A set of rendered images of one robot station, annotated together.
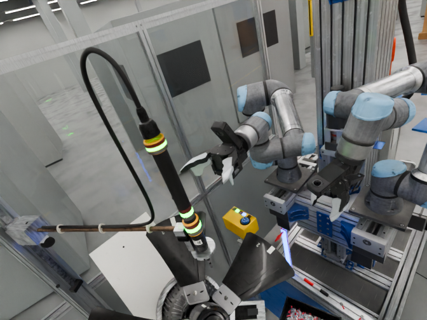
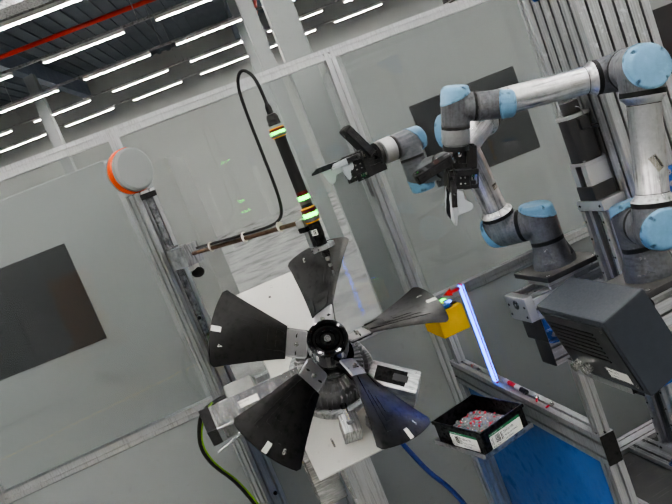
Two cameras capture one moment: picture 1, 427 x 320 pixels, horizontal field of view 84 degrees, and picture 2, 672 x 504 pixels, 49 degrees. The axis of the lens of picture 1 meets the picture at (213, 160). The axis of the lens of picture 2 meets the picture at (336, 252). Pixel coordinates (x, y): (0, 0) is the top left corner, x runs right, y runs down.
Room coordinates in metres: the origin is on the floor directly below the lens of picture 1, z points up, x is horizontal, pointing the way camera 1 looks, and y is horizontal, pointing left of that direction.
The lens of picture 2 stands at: (-1.50, -0.70, 1.75)
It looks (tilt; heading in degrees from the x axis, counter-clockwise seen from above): 9 degrees down; 21
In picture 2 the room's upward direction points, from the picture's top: 21 degrees counter-clockwise
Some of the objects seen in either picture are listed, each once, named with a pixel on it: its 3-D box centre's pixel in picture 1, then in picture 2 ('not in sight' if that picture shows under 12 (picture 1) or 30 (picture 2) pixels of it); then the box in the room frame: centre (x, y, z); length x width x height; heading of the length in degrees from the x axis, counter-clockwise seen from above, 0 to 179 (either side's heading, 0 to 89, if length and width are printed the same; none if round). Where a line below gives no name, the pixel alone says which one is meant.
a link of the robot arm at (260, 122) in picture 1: (255, 127); (407, 143); (0.71, -0.17, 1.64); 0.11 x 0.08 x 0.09; 133
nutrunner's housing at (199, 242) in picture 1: (180, 196); (297, 181); (0.45, 0.10, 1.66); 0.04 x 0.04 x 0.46
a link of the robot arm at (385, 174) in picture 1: (389, 176); (635, 220); (0.73, -0.71, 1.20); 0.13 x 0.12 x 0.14; 20
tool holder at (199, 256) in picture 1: (195, 238); (315, 233); (0.45, 0.11, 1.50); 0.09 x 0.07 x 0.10; 68
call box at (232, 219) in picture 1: (240, 223); (444, 319); (0.90, -0.04, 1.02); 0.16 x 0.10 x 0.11; 33
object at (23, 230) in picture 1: (28, 230); (184, 256); (0.68, 0.69, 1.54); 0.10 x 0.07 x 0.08; 68
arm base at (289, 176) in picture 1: (288, 169); (550, 250); (1.13, -0.42, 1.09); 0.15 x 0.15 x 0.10
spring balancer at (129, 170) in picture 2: not in sight; (130, 170); (0.72, 0.77, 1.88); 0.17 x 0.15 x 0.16; 123
